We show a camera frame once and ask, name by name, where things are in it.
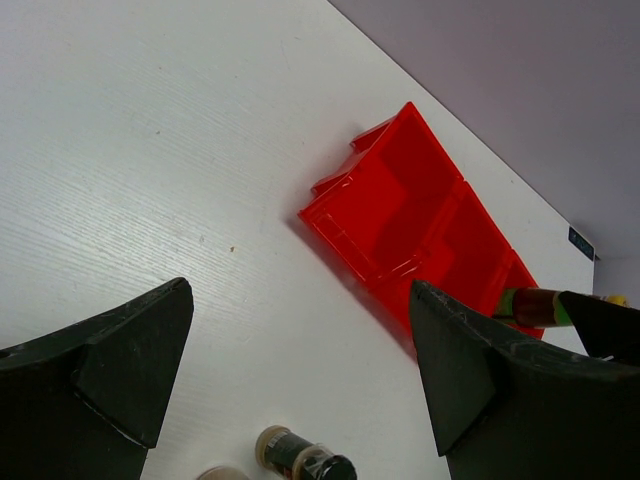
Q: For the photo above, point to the blue table corner label right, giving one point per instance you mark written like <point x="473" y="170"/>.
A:
<point x="581" y="243"/>

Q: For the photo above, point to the red three-compartment plastic bin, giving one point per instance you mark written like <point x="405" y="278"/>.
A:
<point x="398" y="210"/>

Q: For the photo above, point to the yellow cap sauce bottle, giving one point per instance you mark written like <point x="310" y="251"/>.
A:
<point x="536" y="308"/>

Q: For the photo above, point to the black cap spice jar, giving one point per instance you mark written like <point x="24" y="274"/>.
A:
<point x="290" y="456"/>

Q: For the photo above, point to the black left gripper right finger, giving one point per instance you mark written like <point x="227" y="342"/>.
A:
<point x="504" y="405"/>

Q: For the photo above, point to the pink cap spice jar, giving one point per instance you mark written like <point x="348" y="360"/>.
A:
<point x="223" y="472"/>

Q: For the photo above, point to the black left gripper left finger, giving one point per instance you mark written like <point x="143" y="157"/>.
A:
<point x="88" y="401"/>

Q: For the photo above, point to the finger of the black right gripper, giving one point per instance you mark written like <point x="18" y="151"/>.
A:
<point x="606" y="330"/>

